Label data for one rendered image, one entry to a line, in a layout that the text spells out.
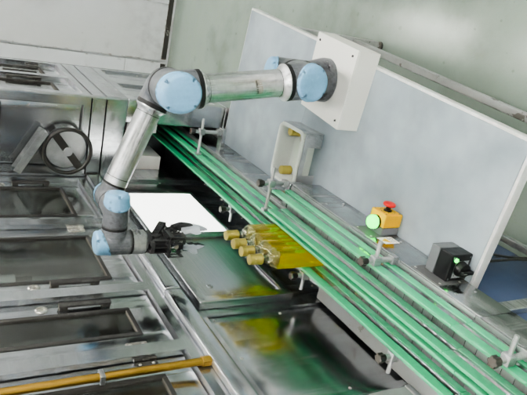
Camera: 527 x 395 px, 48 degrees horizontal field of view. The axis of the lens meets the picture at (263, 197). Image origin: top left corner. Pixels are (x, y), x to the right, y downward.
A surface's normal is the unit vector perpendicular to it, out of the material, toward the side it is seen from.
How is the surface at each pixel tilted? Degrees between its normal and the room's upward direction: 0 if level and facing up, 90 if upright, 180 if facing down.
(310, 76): 94
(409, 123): 0
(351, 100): 90
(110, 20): 90
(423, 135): 0
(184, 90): 78
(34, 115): 90
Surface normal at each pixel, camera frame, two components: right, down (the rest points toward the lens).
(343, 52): -0.89, -0.01
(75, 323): 0.20, -0.92
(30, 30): 0.47, 0.38
